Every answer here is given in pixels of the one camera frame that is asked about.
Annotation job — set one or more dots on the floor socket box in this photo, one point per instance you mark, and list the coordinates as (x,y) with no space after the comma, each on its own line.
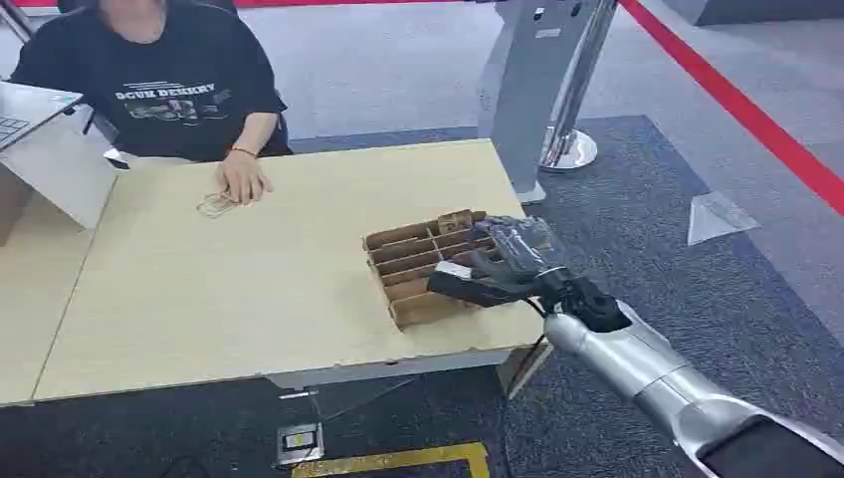
(300,442)

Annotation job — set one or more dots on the chrome stanchion post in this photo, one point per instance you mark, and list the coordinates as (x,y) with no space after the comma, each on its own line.
(572,99)

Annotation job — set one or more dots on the silver laptop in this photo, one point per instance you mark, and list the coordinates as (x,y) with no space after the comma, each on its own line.
(26,109)

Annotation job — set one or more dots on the pale laptop stand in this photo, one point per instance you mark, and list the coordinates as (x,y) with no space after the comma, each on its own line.
(63,171)

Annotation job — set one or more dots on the person's hand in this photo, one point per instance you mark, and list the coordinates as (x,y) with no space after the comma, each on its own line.
(242,178)

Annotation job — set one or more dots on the pale wooden desk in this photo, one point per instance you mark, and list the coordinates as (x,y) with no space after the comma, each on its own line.
(264,277)

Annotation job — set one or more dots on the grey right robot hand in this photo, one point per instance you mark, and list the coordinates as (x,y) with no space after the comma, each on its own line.
(508,260)

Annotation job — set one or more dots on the grey kiosk stand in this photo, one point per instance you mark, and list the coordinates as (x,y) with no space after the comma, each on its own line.
(527,86)

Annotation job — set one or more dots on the wooden card box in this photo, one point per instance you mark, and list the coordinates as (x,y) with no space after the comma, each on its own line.
(412,264)

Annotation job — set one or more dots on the person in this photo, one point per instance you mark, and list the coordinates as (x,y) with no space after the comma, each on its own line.
(178,79)

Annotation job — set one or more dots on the grey floor arrow sticker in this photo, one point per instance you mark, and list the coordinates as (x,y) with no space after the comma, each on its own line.
(719,218)

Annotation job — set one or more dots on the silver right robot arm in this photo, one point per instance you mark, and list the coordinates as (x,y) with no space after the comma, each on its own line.
(653,369)

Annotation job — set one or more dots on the white card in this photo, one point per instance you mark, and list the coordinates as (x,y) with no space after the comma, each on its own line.
(453,269)

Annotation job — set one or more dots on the red barrier belt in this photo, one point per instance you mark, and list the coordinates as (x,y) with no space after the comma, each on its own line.
(738,99)

